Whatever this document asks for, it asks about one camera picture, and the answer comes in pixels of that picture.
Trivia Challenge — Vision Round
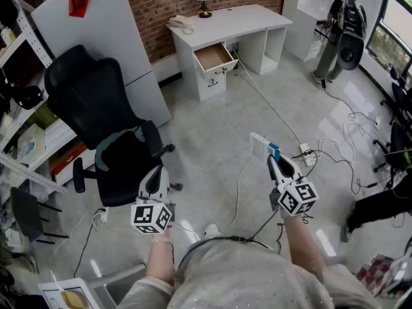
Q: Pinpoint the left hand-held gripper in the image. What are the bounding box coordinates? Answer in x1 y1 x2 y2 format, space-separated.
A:
130 164 177 235

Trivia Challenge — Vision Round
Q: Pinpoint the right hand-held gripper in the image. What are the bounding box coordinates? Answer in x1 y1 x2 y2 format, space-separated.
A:
266 154 319 218

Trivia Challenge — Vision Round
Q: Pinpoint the white and blue cardboard box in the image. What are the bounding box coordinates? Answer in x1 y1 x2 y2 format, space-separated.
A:
249 132 281 162

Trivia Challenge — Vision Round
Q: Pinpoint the wooden drawer white front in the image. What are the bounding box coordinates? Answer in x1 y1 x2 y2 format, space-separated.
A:
193 42 239 80

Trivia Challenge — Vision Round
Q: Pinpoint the person's right forearm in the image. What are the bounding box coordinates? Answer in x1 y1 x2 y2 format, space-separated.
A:
283 216 330 275

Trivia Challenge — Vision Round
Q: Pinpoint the person's left forearm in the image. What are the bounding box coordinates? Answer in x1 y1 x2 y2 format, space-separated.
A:
145 230 177 286

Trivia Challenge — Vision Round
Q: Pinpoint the closed white drawer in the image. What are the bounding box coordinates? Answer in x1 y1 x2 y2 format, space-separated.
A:
199 71 228 102

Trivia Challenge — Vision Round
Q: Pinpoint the white power strip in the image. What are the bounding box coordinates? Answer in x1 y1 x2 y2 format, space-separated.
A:
299 142 318 167

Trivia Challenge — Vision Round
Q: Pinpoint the person's left white shoe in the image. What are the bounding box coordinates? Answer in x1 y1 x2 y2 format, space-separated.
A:
203 223 221 239

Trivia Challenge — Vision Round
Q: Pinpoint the teal cloth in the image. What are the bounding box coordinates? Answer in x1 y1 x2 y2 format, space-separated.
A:
95 126 145 173

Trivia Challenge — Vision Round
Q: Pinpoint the person's beige sweater torso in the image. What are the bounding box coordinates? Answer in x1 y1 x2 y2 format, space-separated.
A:
117 238 387 309

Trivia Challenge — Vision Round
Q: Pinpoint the patterned red and white bag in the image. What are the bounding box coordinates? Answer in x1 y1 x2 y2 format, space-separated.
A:
355 254 412 299

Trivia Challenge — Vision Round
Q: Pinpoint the black swivel chair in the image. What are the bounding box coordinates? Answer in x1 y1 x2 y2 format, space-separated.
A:
372 120 412 182

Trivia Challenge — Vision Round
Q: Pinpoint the printed paper sheet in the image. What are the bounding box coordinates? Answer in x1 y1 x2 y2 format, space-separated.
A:
37 277 101 309

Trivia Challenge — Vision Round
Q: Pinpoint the black stool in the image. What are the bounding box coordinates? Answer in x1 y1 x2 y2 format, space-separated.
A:
9 187 70 246

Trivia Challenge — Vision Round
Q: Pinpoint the black mesh office chair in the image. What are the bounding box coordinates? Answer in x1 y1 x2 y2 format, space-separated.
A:
44 44 183 207

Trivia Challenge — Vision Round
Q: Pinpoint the white plastic box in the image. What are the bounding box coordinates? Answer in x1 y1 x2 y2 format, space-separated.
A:
17 123 46 165

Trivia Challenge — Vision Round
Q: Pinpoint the black round panel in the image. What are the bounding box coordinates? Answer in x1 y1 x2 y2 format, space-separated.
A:
337 32 365 71

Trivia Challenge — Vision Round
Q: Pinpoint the white desk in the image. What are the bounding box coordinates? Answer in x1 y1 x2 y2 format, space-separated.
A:
165 4 294 102

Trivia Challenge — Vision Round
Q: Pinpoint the window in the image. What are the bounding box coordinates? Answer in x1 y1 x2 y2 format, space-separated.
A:
366 0 412 79

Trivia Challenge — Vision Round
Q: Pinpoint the white shelf unit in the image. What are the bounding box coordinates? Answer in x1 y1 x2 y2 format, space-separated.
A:
282 0 334 62

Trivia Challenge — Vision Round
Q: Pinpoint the tall grey cabinet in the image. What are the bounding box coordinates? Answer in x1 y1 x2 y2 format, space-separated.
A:
31 0 173 129

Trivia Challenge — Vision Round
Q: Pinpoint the white metal storage rack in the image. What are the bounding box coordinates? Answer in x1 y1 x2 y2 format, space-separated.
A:
0 0 97 194

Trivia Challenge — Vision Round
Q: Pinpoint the black cable on torso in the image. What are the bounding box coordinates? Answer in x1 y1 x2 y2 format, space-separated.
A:
175 235 281 272

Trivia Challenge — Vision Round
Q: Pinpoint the white corded telephone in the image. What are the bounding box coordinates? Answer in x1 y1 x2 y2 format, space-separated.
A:
168 14 197 35

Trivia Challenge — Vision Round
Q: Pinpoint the red wall holder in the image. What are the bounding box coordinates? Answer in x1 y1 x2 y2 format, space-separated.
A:
68 0 91 18

